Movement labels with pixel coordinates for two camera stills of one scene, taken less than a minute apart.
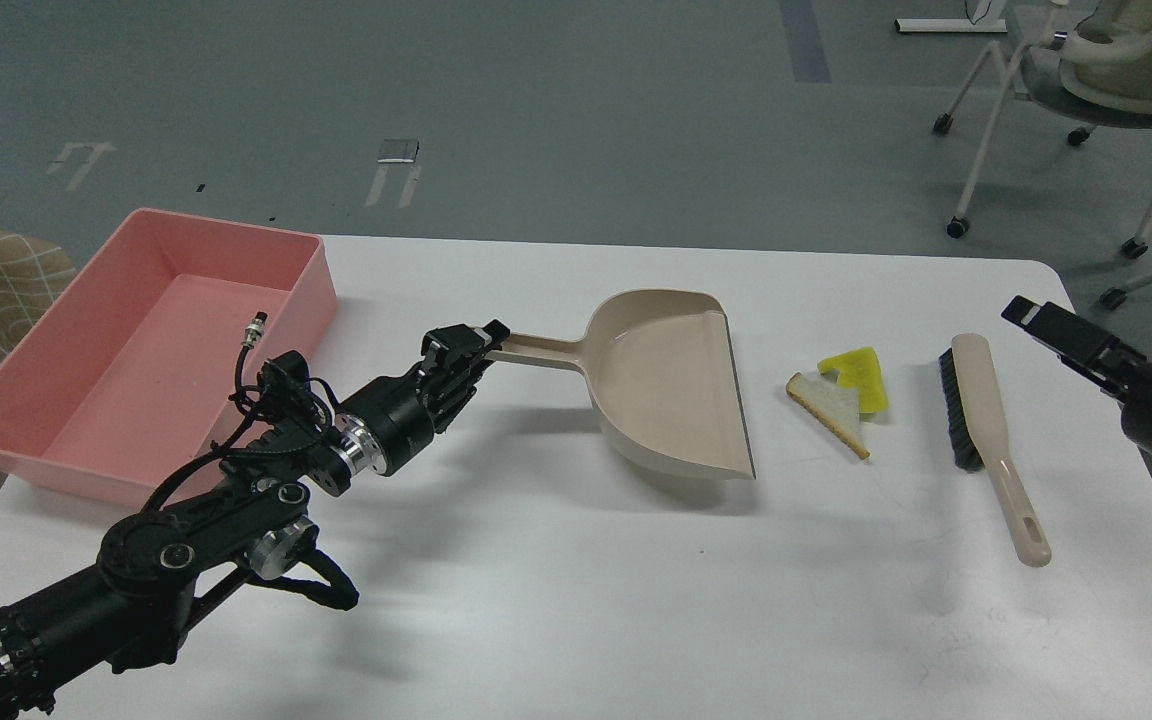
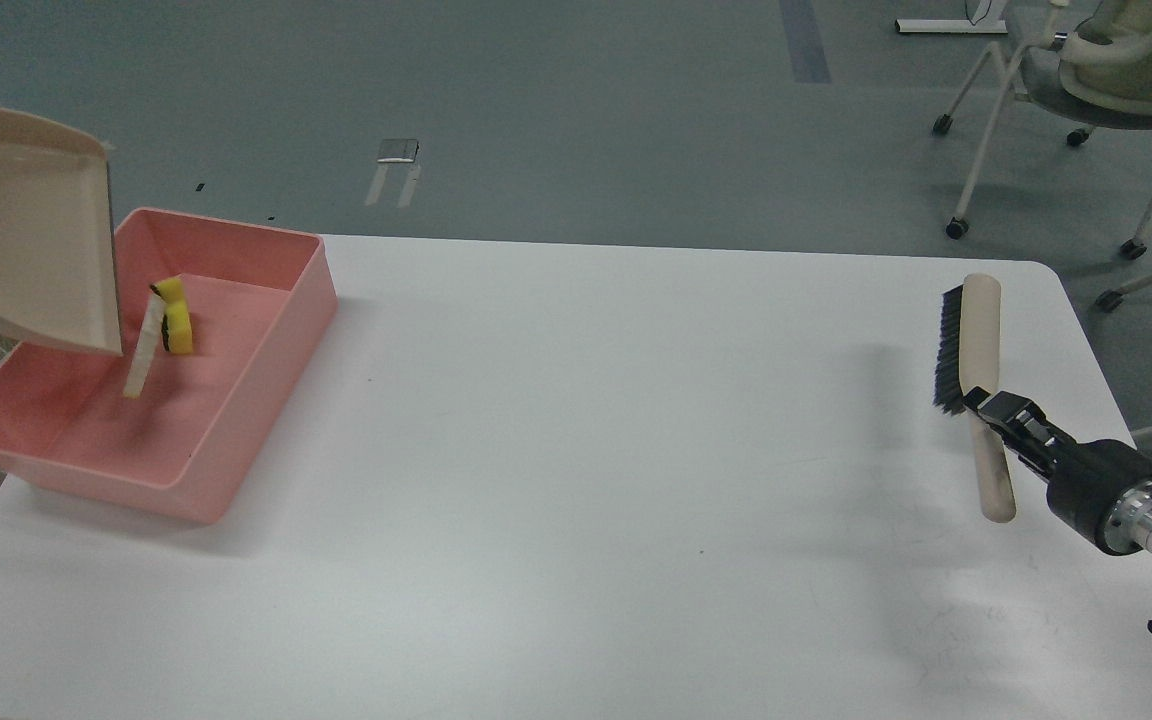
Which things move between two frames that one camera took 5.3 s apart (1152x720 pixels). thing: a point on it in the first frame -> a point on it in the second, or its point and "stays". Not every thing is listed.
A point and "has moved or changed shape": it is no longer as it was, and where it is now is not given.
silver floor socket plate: [399, 150] stays
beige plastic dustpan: [663, 377] -> [24, 226]
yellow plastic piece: [861, 369] -> [177, 324]
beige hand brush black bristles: [981, 440] has moved or changed shape
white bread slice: [836, 404] -> [139, 365]
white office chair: [1118, 63] stays
